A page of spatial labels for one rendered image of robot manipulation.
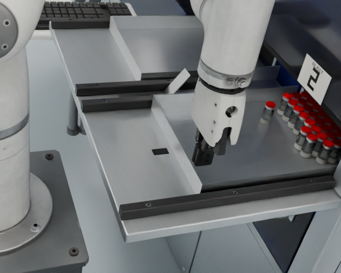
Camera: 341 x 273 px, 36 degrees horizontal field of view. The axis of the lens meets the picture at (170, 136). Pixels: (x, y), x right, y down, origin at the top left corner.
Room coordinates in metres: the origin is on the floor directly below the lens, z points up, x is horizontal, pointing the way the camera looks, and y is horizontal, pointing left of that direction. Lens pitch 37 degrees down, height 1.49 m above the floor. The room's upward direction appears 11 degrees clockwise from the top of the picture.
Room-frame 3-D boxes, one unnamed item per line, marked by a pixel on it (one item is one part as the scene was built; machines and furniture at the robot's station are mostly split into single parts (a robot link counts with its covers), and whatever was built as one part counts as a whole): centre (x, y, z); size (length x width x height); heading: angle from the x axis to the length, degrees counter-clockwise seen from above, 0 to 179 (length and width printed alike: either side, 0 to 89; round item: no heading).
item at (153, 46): (1.14, -0.01, 0.90); 0.34 x 0.26 x 0.04; 117
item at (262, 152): (0.84, -0.16, 0.90); 0.34 x 0.26 x 0.04; 117
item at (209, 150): (0.69, -0.07, 0.94); 0.03 x 0.03 x 0.07; 27
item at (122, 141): (0.96, -0.02, 0.87); 0.70 x 0.48 x 0.02; 27
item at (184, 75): (0.92, 0.05, 0.91); 0.14 x 0.03 x 0.06; 117
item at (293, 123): (0.89, -0.26, 0.91); 0.18 x 0.02 x 0.05; 27
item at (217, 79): (0.71, -0.06, 1.10); 0.09 x 0.08 x 0.03; 27
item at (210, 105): (0.71, -0.06, 1.03); 0.10 x 0.08 x 0.11; 27
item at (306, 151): (0.83, -0.26, 0.91); 0.02 x 0.02 x 0.05
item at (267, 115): (0.91, -0.19, 0.90); 0.02 x 0.02 x 0.04
